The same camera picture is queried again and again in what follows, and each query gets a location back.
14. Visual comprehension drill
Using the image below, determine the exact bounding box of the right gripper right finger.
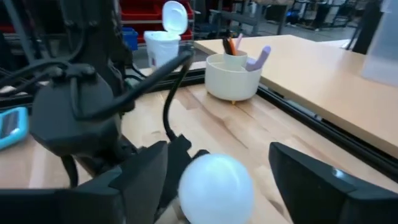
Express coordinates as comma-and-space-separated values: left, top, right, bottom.
269, 142, 398, 224

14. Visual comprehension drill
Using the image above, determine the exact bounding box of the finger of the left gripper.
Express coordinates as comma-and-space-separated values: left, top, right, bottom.
155, 174, 184, 223
192, 149, 210, 161

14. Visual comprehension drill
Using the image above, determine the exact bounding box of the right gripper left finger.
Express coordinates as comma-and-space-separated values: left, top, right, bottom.
0, 141, 170, 224

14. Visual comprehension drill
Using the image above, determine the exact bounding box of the white frosted light bulb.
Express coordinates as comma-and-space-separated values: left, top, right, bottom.
178, 152, 255, 224

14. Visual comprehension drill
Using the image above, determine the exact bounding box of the blue calculator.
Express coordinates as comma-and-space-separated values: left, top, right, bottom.
0, 106, 29, 151

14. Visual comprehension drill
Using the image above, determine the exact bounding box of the cream round desk organizer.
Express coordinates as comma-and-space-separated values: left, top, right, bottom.
204, 50, 263, 105

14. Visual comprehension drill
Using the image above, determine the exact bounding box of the blue storage bin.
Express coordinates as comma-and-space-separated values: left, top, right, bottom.
121, 27, 139, 51

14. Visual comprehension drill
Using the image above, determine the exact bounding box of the purple plastic tool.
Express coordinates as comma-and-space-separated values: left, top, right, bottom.
245, 45, 272, 72

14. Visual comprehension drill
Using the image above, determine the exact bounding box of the black pen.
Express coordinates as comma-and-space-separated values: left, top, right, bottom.
221, 37, 231, 55

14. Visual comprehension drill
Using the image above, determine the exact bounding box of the white lidded bin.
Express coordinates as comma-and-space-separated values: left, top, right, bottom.
143, 0, 189, 70

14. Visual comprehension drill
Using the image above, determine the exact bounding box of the red storage bin shelf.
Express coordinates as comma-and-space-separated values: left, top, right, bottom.
119, 0, 195, 43

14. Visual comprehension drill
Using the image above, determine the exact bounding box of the orange wooden desk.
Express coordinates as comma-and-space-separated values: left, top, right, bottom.
194, 34, 398, 159

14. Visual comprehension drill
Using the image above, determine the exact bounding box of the grey background table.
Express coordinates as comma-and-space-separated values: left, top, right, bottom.
210, 0, 296, 37

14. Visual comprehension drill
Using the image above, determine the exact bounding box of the grey box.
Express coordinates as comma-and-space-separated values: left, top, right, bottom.
360, 0, 398, 88

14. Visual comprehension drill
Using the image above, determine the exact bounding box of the black camera cable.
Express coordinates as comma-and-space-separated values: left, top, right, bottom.
71, 49, 195, 142

